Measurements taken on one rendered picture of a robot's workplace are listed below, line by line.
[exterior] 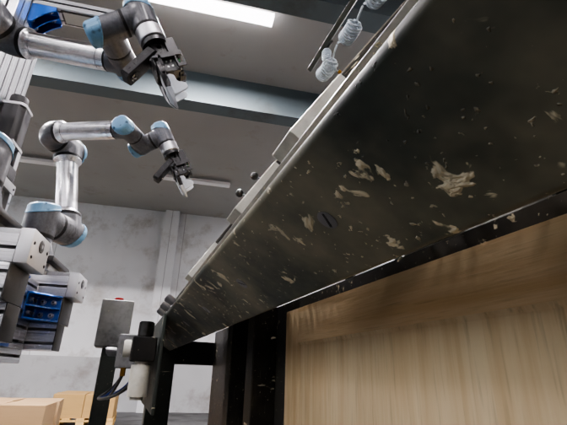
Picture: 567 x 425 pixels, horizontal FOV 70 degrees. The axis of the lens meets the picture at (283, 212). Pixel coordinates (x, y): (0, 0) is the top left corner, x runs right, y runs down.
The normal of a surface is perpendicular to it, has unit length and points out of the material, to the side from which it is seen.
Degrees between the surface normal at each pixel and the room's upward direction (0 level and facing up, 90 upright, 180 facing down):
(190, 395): 90
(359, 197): 147
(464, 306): 90
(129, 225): 90
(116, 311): 90
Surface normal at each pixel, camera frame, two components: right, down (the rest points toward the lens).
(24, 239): 0.23, -0.36
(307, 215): -0.53, 0.69
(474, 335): -0.93, -0.16
